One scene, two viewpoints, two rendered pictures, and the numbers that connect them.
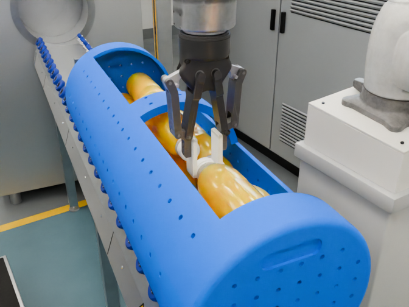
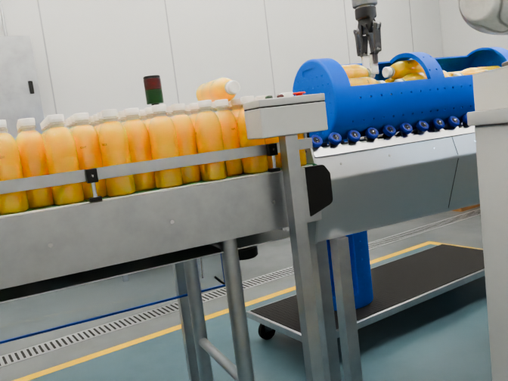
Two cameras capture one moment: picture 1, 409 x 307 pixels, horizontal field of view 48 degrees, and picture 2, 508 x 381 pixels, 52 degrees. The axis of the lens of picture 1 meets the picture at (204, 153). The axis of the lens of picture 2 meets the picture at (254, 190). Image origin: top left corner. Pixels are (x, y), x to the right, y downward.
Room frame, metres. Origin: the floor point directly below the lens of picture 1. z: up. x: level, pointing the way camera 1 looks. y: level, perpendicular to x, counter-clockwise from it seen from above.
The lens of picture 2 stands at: (0.18, -1.91, 1.03)
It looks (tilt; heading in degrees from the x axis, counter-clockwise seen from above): 7 degrees down; 89
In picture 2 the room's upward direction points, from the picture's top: 7 degrees counter-clockwise
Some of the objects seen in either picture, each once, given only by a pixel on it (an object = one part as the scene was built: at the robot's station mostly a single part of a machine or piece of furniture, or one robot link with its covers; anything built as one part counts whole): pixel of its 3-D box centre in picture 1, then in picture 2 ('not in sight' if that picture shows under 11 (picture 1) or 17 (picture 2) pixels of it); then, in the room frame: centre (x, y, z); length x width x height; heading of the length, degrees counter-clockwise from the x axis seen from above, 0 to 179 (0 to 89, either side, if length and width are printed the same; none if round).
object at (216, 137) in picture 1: (216, 150); (374, 64); (0.68, -0.02, 1.20); 0.03 x 0.01 x 0.07; 24
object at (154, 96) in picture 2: not in sight; (154, 97); (-0.12, 0.04, 1.18); 0.06 x 0.06 x 0.05
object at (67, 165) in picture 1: (66, 162); not in sight; (2.21, 0.75, 0.31); 0.06 x 0.06 x 0.63; 24
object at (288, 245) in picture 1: (170, 161); (410, 91); (0.83, 0.07, 1.09); 0.88 x 0.28 x 0.28; 24
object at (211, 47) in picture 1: (204, 59); (366, 20); (0.67, 0.00, 1.35); 0.08 x 0.07 x 0.09; 114
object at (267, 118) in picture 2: not in sight; (285, 116); (0.30, -0.48, 1.05); 0.20 x 0.10 x 0.10; 24
